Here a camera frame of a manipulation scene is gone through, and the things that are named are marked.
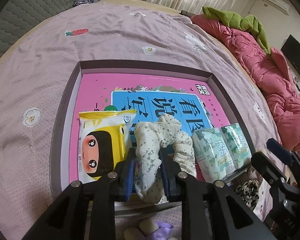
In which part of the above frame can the pink book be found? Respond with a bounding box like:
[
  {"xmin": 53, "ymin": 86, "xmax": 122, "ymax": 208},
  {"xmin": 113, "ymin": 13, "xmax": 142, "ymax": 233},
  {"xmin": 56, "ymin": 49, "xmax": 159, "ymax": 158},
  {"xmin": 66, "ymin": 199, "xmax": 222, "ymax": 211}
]
[{"xmin": 61, "ymin": 72, "xmax": 243, "ymax": 193}]

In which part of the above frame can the yellow wet wipes packet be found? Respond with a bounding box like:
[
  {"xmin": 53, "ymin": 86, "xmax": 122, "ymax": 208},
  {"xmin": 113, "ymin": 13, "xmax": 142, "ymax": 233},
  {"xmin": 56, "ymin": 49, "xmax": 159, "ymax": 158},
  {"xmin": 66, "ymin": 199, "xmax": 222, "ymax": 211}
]
[{"xmin": 77, "ymin": 109, "xmax": 137, "ymax": 180}]

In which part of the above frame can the green white tissue pack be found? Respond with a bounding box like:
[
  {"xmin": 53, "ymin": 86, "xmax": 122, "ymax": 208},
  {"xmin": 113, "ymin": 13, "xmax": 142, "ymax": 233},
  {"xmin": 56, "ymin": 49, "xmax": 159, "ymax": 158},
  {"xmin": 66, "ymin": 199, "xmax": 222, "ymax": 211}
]
[
  {"xmin": 220, "ymin": 123, "xmax": 252, "ymax": 170},
  {"xmin": 192, "ymin": 127, "xmax": 235, "ymax": 182}
]

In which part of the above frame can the green blanket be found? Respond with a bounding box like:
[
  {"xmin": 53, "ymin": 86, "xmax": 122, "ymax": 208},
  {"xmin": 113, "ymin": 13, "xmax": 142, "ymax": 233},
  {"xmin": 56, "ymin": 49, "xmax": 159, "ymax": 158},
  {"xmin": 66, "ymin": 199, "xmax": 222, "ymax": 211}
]
[{"xmin": 202, "ymin": 6, "xmax": 272, "ymax": 55}]

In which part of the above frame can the leopard print scrunchie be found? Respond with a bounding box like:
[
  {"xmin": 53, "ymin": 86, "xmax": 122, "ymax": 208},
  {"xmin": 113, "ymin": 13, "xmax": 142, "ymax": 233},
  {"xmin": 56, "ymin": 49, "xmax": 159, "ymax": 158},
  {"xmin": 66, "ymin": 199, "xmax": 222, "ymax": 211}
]
[{"xmin": 234, "ymin": 180, "xmax": 260, "ymax": 210}]

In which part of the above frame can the grey quilted headboard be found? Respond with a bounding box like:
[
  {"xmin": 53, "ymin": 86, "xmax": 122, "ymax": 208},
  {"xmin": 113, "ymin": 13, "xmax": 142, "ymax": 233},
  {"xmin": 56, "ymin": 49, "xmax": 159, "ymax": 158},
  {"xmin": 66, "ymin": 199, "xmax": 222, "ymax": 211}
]
[{"xmin": 0, "ymin": 0, "xmax": 93, "ymax": 69}]

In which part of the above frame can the plush rabbit with purple bow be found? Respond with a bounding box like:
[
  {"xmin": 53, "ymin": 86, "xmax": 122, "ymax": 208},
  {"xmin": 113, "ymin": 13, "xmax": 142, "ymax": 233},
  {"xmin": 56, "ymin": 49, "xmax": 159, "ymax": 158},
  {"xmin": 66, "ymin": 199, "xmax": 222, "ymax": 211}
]
[{"xmin": 124, "ymin": 219, "xmax": 177, "ymax": 240}]

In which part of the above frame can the dark purple shallow box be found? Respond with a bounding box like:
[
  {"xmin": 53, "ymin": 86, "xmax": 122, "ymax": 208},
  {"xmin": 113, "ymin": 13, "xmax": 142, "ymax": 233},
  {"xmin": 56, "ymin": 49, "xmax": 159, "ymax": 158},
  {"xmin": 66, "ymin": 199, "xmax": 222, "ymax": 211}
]
[{"xmin": 49, "ymin": 60, "xmax": 257, "ymax": 218}]

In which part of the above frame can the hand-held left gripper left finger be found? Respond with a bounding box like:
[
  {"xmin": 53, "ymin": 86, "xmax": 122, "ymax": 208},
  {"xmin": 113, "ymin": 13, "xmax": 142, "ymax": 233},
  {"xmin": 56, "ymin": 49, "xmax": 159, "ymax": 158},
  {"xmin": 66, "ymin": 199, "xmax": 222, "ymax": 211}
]
[{"xmin": 21, "ymin": 148, "xmax": 138, "ymax": 240}]

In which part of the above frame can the white floral scrunchie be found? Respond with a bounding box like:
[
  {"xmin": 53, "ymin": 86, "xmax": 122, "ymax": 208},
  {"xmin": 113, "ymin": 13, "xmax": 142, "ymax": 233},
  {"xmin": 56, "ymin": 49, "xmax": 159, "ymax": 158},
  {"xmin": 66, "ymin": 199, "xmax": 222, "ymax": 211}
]
[{"xmin": 134, "ymin": 113, "xmax": 198, "ymax": 200}]

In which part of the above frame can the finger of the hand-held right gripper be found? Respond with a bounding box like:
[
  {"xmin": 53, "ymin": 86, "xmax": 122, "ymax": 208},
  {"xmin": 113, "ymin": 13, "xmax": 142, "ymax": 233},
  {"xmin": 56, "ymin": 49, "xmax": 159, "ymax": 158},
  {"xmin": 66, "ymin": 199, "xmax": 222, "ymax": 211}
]
[
  {"xmin": 251, "ymin": 151, "xmax": 289, "ymax": 188},
  {"xmin": 266, "ymin": 138, "xmax": 300, "ymax": 178}
]

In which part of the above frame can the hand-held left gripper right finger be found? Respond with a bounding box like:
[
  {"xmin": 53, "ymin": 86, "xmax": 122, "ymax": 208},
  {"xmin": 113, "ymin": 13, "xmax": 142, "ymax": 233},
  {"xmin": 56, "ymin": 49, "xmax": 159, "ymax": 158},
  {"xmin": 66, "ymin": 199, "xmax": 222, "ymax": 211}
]
[{"xmin": 158, "ymin": 148, "xmax": 278, "ymax": 240}]

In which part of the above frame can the white air conditioner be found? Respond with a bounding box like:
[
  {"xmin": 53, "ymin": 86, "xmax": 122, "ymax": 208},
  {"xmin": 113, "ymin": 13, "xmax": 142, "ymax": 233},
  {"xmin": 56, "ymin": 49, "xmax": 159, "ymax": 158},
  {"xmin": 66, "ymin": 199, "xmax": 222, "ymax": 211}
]
[{"xmin": 261, "ymin": 0, "xmax": 290, "ymax": 13}]

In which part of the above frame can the dark patterned cloth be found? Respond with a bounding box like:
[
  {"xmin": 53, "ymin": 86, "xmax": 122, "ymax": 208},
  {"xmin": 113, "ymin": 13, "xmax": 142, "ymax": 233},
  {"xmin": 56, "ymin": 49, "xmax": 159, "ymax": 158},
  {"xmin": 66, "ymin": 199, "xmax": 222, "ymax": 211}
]
[{"xmin": 72, "ymin": 0, "xmax": 104, "ymax": 8}]

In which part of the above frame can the pink quilt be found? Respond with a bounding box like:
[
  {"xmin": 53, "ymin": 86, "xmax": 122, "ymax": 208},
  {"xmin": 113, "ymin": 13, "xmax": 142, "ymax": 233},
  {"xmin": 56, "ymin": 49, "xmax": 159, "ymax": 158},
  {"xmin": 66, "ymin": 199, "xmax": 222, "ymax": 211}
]
[{"xmin": 191, "ymin": 14, "xmax": 300, "ymax": 159}]

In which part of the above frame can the black television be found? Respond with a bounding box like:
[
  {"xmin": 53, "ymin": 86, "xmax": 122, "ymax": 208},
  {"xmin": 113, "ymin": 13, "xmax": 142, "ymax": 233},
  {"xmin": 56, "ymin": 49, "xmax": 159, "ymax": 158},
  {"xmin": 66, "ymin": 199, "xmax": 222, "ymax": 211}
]
[{"xmin": 280, "ymin": 34, "xmax": 300, "ymax": 83}]

